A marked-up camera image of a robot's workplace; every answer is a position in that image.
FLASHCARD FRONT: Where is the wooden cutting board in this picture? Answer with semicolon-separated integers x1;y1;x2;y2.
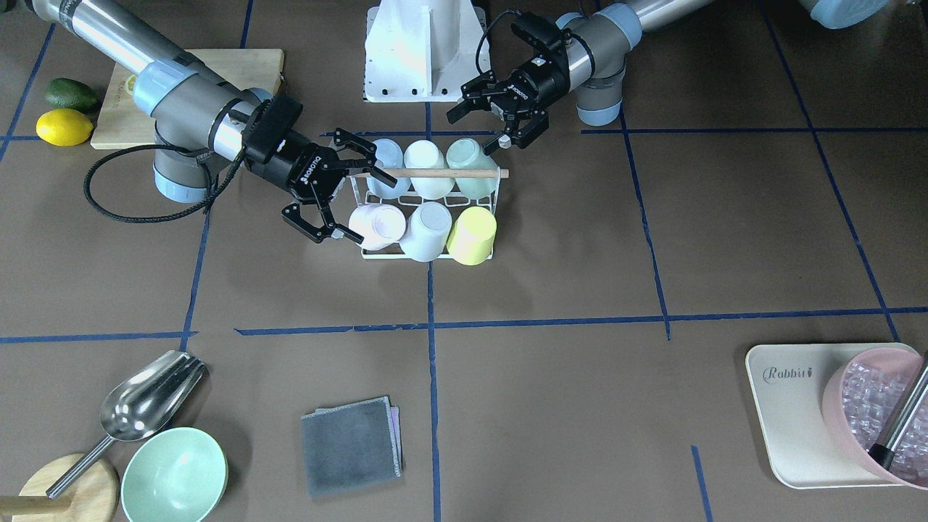
90;49;285;151

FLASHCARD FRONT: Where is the beige serving tray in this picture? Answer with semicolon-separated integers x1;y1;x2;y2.
745;341;921;489

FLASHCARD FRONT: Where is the wooden mug tree stand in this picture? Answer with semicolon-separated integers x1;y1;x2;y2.
2;454;120;521

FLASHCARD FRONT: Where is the mint green bowl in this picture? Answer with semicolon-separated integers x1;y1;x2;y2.
120;427;228;521

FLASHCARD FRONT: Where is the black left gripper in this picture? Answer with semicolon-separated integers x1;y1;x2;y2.
445;55;571;155

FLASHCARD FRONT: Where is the white wire cup rack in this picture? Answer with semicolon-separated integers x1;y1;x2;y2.
350;167;510;260

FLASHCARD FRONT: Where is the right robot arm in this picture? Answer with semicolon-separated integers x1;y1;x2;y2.
27;1;396;244

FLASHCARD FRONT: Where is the white cup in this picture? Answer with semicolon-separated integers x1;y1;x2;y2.
404;140;455;199

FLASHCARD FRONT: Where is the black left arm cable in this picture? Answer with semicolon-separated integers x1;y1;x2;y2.
475;9;581;91

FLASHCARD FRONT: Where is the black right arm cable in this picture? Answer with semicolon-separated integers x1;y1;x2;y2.
83;143;247;223

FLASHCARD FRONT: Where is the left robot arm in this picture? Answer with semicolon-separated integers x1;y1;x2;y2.
447;1;705;155

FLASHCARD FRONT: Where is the metal scoop wooden handle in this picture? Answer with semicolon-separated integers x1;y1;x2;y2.
46;350;207;501

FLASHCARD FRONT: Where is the light blue cup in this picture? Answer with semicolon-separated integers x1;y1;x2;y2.
367;138;411;199

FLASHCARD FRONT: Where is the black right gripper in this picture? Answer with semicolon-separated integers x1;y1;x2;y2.
243;128;397;245

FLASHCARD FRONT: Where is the pink cup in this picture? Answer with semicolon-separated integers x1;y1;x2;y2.
348;204;407;251

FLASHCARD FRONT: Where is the green cup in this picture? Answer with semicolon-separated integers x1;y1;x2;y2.
445;138;500;200

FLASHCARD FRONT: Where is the yellow cup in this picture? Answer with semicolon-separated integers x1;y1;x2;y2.
447;206;497;265

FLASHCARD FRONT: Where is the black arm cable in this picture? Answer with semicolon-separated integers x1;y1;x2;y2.
475;9;581;91
83;143;247;223

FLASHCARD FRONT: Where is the whole yellow lemon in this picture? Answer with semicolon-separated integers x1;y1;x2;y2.
34;108;95;146

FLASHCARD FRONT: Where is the pink bowl with ice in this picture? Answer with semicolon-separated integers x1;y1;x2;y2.
821;346;926;490

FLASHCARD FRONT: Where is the green avocado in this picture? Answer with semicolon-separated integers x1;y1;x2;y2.
43;78;100;114

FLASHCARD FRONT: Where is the grey cup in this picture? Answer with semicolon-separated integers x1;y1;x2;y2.
399;202;453;262

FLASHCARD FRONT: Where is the grey folded cloth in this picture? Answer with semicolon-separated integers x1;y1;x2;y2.
299;396;403;498

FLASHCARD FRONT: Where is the metal tongs black handle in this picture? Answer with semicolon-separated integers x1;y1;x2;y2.
868;355;927;472

